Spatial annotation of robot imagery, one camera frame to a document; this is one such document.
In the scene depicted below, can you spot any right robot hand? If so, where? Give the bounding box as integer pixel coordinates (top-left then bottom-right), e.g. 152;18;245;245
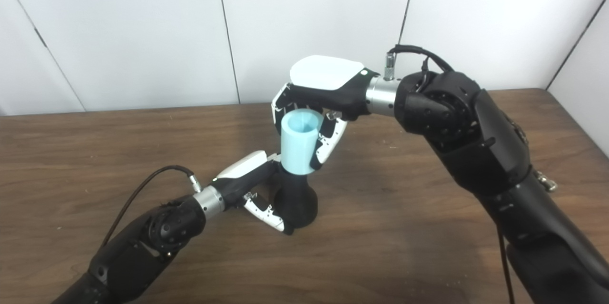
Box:
271;55;381;175

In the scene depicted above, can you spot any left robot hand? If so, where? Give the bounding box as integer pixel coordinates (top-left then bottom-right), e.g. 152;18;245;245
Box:
209;150;295;235

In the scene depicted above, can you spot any light-blue hose piece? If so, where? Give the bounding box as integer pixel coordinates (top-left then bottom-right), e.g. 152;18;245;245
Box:
281;109;320;174

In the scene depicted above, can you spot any black cone nozzle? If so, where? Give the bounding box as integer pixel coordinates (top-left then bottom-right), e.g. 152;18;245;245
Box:
275;166;318;228

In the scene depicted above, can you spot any metal clip on arm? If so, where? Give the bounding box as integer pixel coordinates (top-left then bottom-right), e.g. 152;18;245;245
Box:
535;171;557;193

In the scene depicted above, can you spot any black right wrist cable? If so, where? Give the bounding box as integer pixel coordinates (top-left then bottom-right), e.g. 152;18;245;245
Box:
383;45;514;304

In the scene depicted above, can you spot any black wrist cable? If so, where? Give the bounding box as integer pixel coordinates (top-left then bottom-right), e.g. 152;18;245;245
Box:
383;45;514;304
101;165;203;247

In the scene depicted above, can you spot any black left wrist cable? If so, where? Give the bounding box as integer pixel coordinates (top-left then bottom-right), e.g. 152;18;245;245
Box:
101;165;203;247

